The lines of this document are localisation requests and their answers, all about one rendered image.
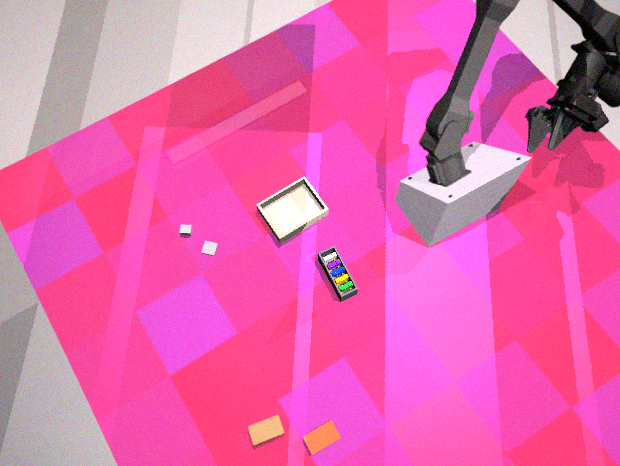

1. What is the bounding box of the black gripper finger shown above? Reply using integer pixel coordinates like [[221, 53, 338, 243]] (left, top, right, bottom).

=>
[[527, 116, 552, 153], [548, 107, 590, 150]]

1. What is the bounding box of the yellow fuse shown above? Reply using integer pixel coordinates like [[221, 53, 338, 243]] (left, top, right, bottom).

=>
[[335, 274, 349, 285]]

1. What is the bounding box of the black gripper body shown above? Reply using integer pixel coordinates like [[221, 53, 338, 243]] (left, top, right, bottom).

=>
[[524, 72, 602, 127]]

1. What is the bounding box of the tan rectangular block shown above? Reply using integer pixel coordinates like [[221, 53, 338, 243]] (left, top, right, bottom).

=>
[[248, 414, 285, 446]]

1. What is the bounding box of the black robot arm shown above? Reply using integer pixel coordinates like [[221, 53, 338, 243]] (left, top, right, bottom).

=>
[[418, 0, 620, 187]]

